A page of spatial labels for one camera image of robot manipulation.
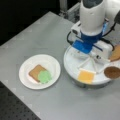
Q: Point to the green lettuce leaf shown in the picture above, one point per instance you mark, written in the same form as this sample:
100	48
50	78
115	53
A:
44	76

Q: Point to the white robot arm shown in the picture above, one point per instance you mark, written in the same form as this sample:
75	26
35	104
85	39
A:
92	17

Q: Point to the brown meat patty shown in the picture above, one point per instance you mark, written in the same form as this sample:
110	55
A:
112	72

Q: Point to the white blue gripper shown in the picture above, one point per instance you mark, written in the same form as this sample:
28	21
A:
89	40

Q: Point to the white sectioned round tray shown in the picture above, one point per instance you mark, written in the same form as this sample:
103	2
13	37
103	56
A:
75	61

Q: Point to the yellow cheese slice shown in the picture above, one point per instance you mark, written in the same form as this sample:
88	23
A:
86	77

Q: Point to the white paper plate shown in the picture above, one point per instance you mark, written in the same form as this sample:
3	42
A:
46	61

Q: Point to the brown toast slice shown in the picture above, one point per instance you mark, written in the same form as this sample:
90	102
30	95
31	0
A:
115	54
35	71

